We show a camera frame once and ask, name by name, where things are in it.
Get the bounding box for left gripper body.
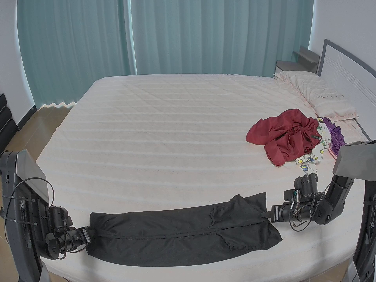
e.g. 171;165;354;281
70;228;96;247

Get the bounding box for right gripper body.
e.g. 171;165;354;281
271;204;296;222

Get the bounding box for black trousers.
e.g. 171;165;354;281
86;195;283;266

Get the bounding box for bed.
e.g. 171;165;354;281
35;38;376;279

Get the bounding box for white printed garment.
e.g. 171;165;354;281
295;117;332;170

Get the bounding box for dark red garment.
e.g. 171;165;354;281
246;109;322;167

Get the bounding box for purple garment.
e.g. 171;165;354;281
323;119;347;152

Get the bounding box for pale pink pillow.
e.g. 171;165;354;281
273;70;359;120

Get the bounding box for black cabinet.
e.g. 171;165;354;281
0;93;17;155

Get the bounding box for grey bedside table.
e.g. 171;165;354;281
276;46;320;76

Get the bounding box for blue-green curtain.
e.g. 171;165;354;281
129;0;314;77
18;0;138;109

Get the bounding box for black cable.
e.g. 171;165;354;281
289;216;312;233
5;180;55;217

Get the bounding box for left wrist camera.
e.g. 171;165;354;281
48;207;73;231

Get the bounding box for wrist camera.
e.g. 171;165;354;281
294;174;320;196
48;207;73;231

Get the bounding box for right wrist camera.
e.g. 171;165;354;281
294;174;320;196

